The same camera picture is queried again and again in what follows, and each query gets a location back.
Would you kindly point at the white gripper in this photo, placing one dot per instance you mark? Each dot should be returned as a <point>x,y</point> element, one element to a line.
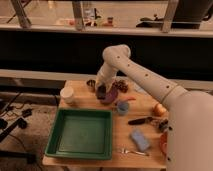
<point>107,82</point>

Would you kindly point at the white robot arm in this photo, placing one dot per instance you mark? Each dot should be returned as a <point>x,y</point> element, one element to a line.
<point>190,129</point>

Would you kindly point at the small metal cup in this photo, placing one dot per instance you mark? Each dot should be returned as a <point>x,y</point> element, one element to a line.
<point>91,85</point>

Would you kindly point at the small blue cup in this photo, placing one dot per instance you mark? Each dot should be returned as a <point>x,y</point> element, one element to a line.
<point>122,108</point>

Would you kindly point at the white paper cup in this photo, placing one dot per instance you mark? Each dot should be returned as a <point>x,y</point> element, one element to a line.
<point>67,94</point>

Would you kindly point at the bunch of dark grapes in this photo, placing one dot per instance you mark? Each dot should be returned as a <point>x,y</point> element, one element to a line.
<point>121,85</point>

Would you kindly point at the purple bowl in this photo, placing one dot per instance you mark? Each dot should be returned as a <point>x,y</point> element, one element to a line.
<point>111,95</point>

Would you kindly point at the orange carrot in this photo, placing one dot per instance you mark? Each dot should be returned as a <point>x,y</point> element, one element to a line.
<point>128,99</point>

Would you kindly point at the orange fruit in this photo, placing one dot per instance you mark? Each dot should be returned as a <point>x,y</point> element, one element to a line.
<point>159,110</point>

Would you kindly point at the green plastic tray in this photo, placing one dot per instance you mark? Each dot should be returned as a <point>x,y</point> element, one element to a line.
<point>81,134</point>

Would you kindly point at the small dark toy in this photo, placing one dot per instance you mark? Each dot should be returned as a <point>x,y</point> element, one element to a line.
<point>163,125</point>

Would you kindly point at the silver fork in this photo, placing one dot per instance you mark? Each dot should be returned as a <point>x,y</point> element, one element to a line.
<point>126,151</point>

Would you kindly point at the blue sponge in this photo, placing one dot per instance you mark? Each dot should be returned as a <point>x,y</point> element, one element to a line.
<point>140,140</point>

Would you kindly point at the red bowl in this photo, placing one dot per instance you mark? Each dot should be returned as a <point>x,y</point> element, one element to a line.
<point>163,143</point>

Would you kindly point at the black handled knife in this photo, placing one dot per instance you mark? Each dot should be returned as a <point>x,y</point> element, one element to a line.
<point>140,121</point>

